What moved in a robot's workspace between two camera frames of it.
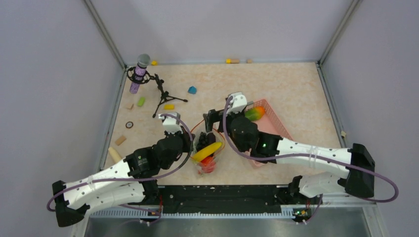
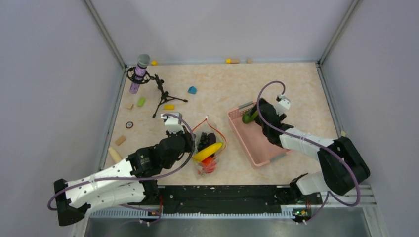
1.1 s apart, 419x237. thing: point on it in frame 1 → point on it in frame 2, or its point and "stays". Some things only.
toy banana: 207,151 stays
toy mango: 255,113 stays
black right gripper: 213,116 → 258,120
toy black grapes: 203,141 stays
